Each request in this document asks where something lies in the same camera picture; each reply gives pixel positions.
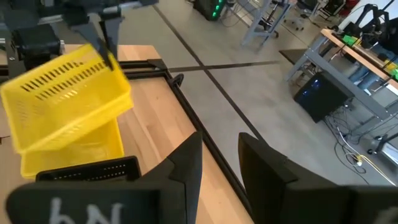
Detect black computer tower blue light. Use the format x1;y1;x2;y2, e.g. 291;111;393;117
294;71;355;124

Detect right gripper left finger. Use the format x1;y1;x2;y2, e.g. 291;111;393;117
5;131;203;224

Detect black computer tower green lights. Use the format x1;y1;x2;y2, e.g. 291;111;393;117
192;0;226;22

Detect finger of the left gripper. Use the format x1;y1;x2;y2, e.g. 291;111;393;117
99;17;124;60
70;23;114;71

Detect black floor stand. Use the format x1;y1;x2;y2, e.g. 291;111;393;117
366;132;398;156

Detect black aluminium table frame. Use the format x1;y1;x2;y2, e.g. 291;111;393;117
118;58;254;218

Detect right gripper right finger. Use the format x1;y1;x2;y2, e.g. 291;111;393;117
238;132;398;224

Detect black floor mat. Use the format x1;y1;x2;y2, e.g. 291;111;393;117
278;48;312;65

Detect grey metal desk leg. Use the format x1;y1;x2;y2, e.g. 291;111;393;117
241;0;295;47

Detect green plastic slotted basket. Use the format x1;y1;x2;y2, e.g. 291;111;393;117
341;34;361;47

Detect black round cable clip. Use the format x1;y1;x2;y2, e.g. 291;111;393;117
169;73;185;90

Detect black plastic slotted basket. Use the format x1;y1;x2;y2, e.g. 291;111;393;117
35;155;141;183

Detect yellow floor cable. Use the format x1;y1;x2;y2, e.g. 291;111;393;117
357;154;397;187

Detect person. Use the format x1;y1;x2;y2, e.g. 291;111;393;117
348;26;398;91

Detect grey desk wooden top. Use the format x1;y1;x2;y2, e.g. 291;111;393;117
284;27;398;125

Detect yellow plastic slotted basket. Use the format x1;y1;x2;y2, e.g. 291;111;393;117
20;118;125;180
0;43;134;155

